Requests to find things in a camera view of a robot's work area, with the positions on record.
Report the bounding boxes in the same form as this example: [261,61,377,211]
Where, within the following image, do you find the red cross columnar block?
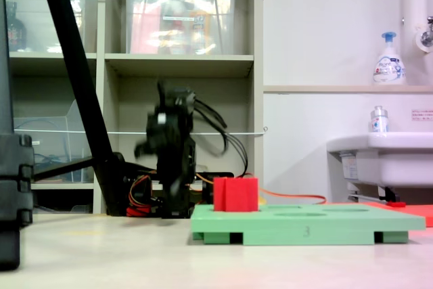
[212,176,260,213]

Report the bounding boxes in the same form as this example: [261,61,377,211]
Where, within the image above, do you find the green shape hole board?
[190,202,426,246]

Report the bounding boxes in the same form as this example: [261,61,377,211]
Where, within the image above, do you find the beige shelf unit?
[3,0,265,215]

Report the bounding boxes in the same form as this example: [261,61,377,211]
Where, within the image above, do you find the black tripod brace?
[32,156,95,182]

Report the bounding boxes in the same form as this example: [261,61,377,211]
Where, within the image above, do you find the clear sloped storage bin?
[13,99,95,183]

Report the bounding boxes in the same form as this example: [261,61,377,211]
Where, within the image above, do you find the yellow labelled bottle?
[187,0,217,55]

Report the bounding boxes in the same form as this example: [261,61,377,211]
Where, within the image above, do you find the pink package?
[130,4,162,55]

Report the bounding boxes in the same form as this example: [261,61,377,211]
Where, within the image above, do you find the large clear storage bin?
[124,0,237,55]

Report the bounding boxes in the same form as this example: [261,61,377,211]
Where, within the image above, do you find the dark glass bottle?
[5,1,27,52]

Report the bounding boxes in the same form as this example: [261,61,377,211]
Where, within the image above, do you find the small clear sanitizer bottle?
[369,105,390,133]

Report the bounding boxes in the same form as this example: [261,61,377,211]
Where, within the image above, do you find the white sink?
[326,131,433,188]

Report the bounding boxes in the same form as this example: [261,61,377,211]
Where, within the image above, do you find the white blue soap pump bottle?
[373,30,407,86]

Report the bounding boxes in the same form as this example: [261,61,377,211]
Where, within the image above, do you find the metal faucet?
[415,15,433,53]

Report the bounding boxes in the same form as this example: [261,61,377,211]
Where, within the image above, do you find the black gripper motor cable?
[192,98,229,157]

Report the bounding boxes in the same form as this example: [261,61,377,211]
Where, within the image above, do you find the black arm motor cable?
[226,133,250,180]

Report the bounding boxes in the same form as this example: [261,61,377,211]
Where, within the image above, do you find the white wall sign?
[411,108,433,123]

